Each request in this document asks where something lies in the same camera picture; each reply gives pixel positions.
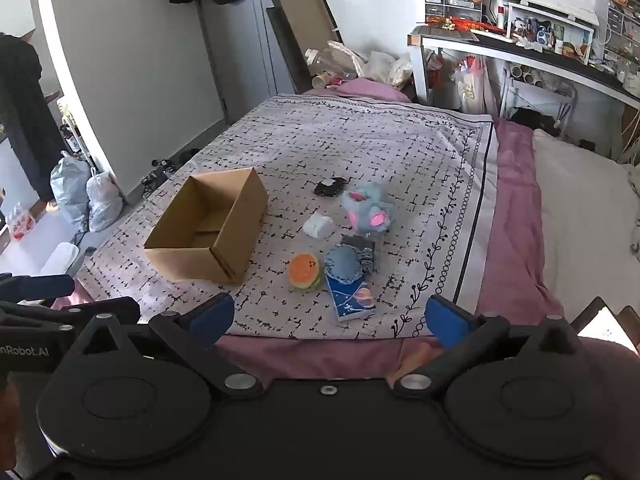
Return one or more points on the white soft roll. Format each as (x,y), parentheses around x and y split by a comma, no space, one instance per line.
(319,226)

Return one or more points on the white slipper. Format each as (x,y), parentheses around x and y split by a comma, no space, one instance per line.
(66,256)

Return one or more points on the dark grey cloth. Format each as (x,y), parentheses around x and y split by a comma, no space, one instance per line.
(364,247)

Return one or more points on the white plastic bag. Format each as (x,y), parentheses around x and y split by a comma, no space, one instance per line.
(104,202)

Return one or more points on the burger plush toy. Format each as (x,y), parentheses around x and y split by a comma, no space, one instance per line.
(303,271)

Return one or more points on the white desk with black top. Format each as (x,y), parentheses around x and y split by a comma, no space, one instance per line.
(550,62)

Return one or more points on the white arched frame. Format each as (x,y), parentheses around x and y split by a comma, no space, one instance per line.
(75,95)

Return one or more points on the white tote bag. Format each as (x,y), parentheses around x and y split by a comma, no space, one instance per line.
(472,87)

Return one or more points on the large flat brown cardboard box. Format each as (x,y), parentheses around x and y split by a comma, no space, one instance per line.
(300,20)

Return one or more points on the pink pillow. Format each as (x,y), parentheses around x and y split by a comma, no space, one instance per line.
(370,90)

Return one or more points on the clear plastic water jug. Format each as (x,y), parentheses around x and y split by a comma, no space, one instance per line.
(332,62)

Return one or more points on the grey desktop drawer organiser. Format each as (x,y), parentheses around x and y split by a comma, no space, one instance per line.
(452,2)

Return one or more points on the grey plastic bag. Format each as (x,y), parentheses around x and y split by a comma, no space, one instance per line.
(70,187)

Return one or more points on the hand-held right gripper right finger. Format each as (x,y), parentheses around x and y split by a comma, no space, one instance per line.
(445,320)

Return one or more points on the blue plush toy pink ears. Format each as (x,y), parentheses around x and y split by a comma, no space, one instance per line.
(365,205)

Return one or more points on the white black-patterned printed blanket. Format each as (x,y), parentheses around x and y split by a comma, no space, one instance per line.
(350,145)

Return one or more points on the blue planet print box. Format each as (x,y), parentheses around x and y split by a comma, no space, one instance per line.
(350,300)

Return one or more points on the round blue denim cushion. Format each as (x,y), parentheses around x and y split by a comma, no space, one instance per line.
(342,262)

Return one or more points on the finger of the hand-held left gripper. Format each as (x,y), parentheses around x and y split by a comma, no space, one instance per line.
(40,286)
(65,312)

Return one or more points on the dark shoes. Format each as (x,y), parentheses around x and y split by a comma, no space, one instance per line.
(160,170)

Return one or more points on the white duvet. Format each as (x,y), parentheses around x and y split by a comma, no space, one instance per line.
(580,210)

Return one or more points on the white monitor stand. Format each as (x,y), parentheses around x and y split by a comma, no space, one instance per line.
(550,10)

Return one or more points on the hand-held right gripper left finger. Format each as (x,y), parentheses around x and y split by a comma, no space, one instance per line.
(212,317)

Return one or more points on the red bag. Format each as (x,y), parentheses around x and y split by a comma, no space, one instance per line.
(434,70)

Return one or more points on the dark hanging coat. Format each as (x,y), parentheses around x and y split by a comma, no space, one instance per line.
(22,110)

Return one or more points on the white plastic bags pile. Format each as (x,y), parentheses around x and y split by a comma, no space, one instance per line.
(387,67)

